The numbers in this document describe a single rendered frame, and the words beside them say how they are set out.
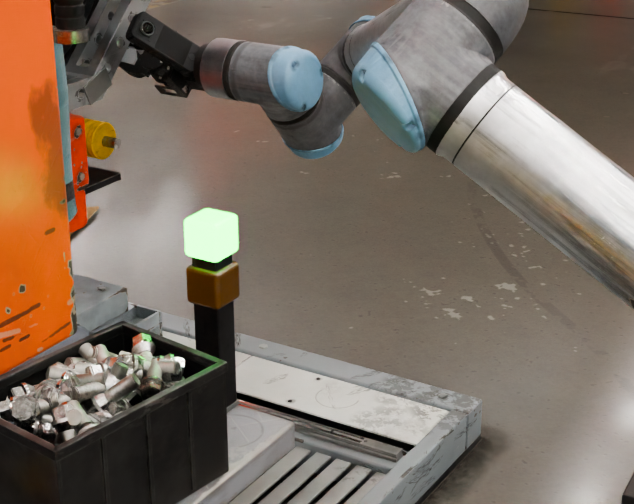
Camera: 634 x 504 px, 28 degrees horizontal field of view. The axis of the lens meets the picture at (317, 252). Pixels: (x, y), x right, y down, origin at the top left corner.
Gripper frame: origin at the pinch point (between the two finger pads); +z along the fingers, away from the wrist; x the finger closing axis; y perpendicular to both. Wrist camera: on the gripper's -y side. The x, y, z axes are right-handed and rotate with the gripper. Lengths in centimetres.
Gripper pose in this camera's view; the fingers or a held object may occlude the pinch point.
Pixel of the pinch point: (105, 43)
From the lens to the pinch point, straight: 204.6
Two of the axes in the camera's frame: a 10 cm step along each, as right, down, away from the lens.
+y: 3.7, 4.2, 8.3
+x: 3.6, -8.8, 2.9
